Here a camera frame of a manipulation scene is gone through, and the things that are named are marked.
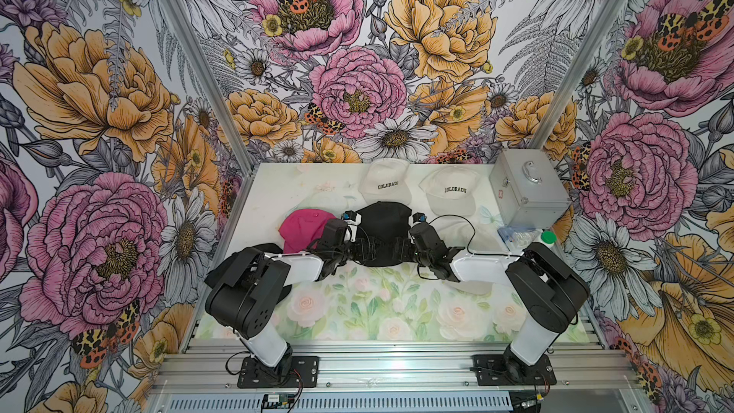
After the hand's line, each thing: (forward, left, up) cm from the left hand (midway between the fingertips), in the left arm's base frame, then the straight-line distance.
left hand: (370, 250), depth 93 cm
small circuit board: (-39, +23, -5) cm, 45 cm away
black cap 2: (-11, +25, -3) cm, 28 cm away
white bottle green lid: (0, -55, +6) cm, 55 cm away
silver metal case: (+14, -52, +11) cm, 55 cm away
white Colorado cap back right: (+24, -30, +1) cm, 39 cm away
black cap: (0, -4, +8) cm, 9 cm away
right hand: (0, -9, 0) cm, 9 cm away
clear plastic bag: (+4, -49, 0) cm, 49 cm away
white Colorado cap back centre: (+27, -6, +4) cm, 28 cm away
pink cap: (+6, +22, +4) cm, 23 cm away
